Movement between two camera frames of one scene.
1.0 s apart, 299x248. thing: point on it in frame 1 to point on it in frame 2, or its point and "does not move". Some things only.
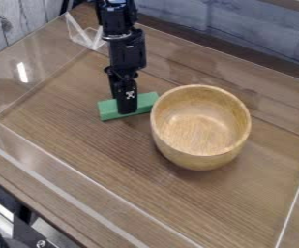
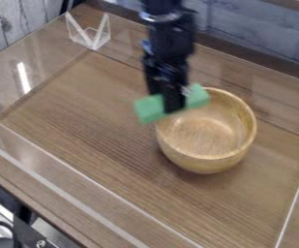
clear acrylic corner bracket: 87,37 does not move
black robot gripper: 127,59 to 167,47
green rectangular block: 107,109 to 150,107
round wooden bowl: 199,124 does not move
